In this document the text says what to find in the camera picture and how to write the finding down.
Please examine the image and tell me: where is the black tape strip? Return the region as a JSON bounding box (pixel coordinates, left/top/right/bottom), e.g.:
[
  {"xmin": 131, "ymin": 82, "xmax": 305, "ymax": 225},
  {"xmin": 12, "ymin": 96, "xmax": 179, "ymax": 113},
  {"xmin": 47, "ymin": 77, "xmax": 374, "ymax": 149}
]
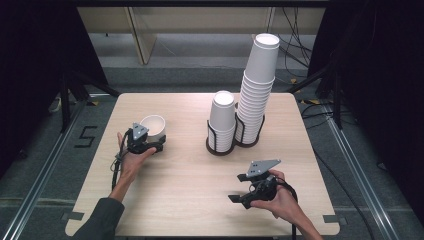
[
  {"xmin": 322, "ymin": 214, "xmax": 348, "ymax": 224},
  {"xmin": 61, "ymin": 211, "xmax": 85, "ymax": 222}
]

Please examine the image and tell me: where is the black floor cable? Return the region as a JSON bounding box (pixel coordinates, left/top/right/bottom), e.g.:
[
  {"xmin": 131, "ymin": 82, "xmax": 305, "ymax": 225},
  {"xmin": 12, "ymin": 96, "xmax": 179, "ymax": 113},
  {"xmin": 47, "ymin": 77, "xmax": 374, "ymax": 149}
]
[{"xmin": 299, "ymin": 99, "xmax": 376, "ymax": 240}]

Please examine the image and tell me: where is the short stack of white cups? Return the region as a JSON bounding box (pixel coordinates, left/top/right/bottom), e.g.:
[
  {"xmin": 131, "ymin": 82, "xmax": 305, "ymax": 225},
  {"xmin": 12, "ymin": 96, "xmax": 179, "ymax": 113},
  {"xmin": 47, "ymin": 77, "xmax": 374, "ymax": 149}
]
[{"xmin": 207, "ymin": 90, "xmax": 237, "ymax": 154}]

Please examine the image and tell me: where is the bundle of black hanging cables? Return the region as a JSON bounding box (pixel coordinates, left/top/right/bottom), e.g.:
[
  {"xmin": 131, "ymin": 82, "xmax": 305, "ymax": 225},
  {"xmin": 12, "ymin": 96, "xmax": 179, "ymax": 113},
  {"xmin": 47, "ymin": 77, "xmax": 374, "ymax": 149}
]
[{"xmin": 266, "ymin": 6, "xmax": 316, "ymax": 79}]

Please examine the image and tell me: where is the black metal stand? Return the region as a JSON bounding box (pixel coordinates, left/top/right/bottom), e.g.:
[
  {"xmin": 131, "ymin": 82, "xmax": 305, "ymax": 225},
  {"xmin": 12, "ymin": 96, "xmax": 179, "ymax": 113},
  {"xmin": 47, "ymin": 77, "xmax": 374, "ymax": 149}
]
[
  {"xmin": 58, "ymin": 66, "xmax": 121, "ymax": 134},
  {"xmin": 286, "ymin": 59, "xmax": 344, "ymax": 131}
]

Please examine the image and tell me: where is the left hand-held gripper cable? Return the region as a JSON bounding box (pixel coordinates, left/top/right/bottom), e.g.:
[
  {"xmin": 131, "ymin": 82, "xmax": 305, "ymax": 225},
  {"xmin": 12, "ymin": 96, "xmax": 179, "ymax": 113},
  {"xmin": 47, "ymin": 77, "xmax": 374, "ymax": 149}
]
[{"xmin": 111, "ymin": 129, "xmax": 133, "ymax": 192}]

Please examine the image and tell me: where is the tall stack of white cups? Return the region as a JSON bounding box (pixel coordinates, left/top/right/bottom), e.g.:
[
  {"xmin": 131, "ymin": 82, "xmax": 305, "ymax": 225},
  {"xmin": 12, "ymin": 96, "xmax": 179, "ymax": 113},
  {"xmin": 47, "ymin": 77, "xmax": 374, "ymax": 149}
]
[{"xmin": 234, "ymin": 32, "xmax": 281, "ymax": 145}]

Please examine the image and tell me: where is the black wire cup holder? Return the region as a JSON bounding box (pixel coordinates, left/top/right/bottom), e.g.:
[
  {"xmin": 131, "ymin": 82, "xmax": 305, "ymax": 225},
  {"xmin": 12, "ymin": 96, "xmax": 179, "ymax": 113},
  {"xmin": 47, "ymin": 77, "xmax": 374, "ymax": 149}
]
[
  {"xmin": 205, "ymin": 119, "xmax": 238, "ymax": 157},
  {"xmin": 234, "ymin": 111, "xmax": 266, "ymax": 149}
]

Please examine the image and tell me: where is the person's left hand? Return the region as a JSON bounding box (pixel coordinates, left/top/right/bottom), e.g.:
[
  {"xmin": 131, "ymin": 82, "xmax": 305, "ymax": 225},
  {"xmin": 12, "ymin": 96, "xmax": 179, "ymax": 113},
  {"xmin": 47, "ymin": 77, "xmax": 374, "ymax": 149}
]
[{"xmin": 116, "ymin": 131, "xmax": 158, "ymax": 184}]

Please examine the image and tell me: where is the hand-held gripper cable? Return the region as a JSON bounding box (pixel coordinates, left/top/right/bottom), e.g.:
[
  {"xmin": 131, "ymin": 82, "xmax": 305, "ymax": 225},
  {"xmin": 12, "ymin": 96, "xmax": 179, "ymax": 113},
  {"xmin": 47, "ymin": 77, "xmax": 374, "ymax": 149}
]
[
  {"xmin": 111, "ymin": 129, "xmax": 133, "ymax": 192},
  {"xmin": 275, "ymin": 178, "xmax": 300, "ymax": 240}
]

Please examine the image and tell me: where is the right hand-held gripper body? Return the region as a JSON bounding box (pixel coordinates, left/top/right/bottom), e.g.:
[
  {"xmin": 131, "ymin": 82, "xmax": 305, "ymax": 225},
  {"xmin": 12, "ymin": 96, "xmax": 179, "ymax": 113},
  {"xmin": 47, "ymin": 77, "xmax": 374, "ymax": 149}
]
[{"xmin": 237, "ymin": 159, "xmax": 282, "ymax": 209}]

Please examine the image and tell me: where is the person's right hand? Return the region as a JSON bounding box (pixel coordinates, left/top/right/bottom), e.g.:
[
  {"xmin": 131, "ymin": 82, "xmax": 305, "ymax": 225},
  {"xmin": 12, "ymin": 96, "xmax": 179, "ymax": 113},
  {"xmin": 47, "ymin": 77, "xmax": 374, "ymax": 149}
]
[{"xmin": 249, "ymin": 169, "xmax": 303, "ymax": 225}]

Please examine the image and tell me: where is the dark curtain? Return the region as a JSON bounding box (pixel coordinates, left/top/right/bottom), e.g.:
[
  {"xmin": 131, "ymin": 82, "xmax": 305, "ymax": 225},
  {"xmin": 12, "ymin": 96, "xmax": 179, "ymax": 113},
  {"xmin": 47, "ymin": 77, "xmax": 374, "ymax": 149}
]
[
  {"xmin": 308, "ymin": 0, "xmax": 424, "ymax": 228},
  {"xmin": 0, "ymin": 0, "xmax": 108, "ymax": 176}
]

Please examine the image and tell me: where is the white paper cup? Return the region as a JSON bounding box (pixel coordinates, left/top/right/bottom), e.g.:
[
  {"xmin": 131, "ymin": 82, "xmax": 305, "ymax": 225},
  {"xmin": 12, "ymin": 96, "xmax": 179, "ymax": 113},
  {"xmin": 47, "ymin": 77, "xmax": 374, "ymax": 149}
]
[{"xmin": 139, "ymin": 114, "xmax": 167, "ymax": 144}]

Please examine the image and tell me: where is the aluminium floor rail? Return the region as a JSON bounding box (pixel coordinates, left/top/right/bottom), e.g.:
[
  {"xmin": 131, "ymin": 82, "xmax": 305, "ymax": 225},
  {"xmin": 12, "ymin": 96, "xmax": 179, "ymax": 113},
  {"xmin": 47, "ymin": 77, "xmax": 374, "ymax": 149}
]
[
  {"xmin": 0, "ymin": 99, "xmax": 88, "ymax": 240},
  {"xmin": 319, "ymin": 103, "xmax": 424, "ymax": 234}
]

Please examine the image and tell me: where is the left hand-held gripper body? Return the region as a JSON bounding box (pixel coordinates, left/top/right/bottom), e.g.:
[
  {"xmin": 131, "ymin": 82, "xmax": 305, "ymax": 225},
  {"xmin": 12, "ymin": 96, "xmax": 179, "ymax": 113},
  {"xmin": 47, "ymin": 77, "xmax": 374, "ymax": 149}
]
[{"xmin": 125, "ymin": 122, "xmax": 164, "ymax": 155}]

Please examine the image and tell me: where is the right hand-held gripper cable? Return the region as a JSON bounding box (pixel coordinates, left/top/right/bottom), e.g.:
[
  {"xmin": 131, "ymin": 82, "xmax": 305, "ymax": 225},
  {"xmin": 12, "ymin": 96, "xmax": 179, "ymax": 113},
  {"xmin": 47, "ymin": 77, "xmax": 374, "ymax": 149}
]
[{"xmin": 275, "ymin": 178, "xmax": 300, "ymax": 240}]

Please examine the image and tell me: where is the beige wooden shelf unit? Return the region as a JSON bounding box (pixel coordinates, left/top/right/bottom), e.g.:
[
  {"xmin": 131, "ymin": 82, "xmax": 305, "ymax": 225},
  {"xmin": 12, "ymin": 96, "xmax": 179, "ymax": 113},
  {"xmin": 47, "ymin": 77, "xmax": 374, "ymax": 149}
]
[{"xmin": 76, "ymin": 6, "xmax": 326, "ymax": 66}]

